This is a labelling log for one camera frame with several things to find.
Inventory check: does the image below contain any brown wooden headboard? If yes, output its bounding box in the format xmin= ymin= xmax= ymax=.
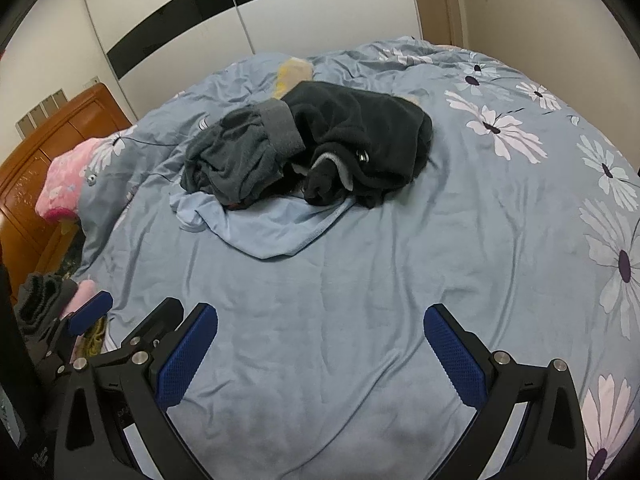
xmin=0 ymin=84 xmax=130 ymax=292

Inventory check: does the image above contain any pink fluffy pillow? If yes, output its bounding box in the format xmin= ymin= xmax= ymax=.
xmin=35 ymin=138 xmax=112 ymax=222

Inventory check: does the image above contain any light blue shirt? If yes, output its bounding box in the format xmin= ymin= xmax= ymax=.
xmin=169 ymin=191 xmax=355 ymax=260

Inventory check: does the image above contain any blue floral bed duvet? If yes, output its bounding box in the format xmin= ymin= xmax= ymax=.
xmin=79 ymin=38 xmax=639 ymax=479

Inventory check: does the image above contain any white wardrobe with black stripe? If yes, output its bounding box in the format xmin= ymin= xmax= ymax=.
xmin=85 ymin=0 xmax=422 ymax=117

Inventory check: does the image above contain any yellow beige garment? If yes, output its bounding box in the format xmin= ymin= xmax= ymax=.
xmin=271 ymin=58 xmax=314 ymax=100

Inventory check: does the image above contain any black fleece hoodie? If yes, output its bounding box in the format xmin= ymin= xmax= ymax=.
xmin=282 ymin=81 xmax=433 ymax=208

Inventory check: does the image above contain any grey wall switch panel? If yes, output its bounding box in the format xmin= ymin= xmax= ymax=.
xmin=15 ymin=89 xmax=67 ymax=140

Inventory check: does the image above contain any wooden door frame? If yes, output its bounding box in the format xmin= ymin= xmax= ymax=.
xmin=416 ymin=0 xmax=469 ymax=47

